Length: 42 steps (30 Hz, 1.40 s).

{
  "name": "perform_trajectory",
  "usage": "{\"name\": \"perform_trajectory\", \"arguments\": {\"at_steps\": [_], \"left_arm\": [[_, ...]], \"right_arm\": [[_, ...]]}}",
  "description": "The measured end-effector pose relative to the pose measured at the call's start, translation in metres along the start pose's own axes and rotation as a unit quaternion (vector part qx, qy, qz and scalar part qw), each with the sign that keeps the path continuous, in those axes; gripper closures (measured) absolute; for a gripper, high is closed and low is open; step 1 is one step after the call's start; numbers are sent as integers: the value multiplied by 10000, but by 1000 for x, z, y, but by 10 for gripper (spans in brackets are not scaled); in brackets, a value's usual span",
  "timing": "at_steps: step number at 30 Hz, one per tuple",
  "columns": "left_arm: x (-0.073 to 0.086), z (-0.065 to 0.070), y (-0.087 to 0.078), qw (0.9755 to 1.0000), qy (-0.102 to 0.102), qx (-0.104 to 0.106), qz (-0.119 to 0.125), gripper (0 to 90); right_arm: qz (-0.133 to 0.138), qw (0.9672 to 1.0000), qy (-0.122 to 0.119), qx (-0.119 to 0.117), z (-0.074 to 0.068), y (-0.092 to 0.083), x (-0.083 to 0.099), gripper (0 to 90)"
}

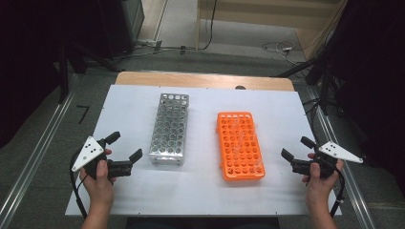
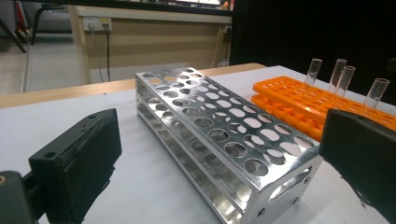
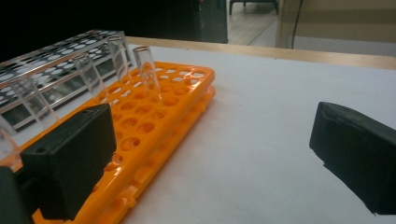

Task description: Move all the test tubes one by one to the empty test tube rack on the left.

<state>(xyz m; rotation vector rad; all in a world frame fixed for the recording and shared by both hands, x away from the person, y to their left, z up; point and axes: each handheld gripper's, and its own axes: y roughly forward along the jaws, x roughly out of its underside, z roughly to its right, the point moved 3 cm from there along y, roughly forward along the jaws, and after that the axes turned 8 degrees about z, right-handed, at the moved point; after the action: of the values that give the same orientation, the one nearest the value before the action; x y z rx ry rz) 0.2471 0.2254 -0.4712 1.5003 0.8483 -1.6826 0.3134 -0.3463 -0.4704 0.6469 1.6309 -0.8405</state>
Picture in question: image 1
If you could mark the dark grey cabinet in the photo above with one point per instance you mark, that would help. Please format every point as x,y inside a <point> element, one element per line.
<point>127,22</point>

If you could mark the dark curtain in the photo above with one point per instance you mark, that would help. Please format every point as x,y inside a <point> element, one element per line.
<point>22,63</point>
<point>375,79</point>

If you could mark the dark round table grommet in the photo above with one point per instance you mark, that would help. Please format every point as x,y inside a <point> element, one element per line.
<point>240,87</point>

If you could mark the wooden table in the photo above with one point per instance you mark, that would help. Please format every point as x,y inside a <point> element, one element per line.
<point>203,80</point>

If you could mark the orange plastic test tube rack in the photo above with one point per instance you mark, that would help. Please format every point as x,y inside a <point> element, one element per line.
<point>240,149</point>

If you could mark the aluminium floor rail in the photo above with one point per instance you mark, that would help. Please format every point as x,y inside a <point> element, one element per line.
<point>353,191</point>
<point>35,159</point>

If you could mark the clear test tube rack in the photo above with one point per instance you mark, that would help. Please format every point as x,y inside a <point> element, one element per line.
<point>168,130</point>

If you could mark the person's right hand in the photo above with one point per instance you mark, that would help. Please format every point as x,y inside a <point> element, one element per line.
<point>320,191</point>

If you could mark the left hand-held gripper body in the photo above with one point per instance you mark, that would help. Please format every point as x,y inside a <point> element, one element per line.
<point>87,154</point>

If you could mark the white board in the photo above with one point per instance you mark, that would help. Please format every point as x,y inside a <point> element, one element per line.
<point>200,197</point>

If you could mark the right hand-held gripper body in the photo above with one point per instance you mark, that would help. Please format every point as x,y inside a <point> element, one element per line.
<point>328,159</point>

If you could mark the person's left hand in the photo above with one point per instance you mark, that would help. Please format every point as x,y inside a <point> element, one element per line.
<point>98,187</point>

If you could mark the black metal stand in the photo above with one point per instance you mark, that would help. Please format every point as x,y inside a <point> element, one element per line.
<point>63,73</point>
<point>323,82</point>

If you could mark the person's dark clothing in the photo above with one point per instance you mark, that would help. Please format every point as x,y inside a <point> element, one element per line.
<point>203,224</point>

